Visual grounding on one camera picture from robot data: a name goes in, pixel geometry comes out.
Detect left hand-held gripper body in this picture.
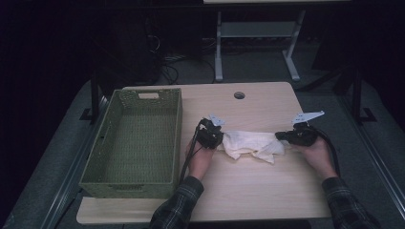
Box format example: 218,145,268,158
197,114,226,150

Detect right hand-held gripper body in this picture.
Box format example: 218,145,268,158
285,110,326,148

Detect white cloth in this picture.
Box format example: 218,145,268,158
217,130,292,165

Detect green perforated plastic basket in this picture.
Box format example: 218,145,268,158
78,88,183,200

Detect person's left hand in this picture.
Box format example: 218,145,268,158
184,137,218,182

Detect person's right hand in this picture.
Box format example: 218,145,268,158
290,136,338,181

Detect black metal stand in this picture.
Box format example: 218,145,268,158
78,68,103,125
331,63,378,126

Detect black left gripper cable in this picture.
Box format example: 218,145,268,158
178,117,208,186

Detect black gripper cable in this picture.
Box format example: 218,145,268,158
178,117,208,186
307,125,342,178

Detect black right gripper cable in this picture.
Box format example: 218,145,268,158
307,125,342,178

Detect black floor cables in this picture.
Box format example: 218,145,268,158
159,52,218,86

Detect aluminium rail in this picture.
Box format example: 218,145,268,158
336,94,405,221
38,94,111,229

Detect white metal desk frame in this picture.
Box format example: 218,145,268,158
214,9,308,83

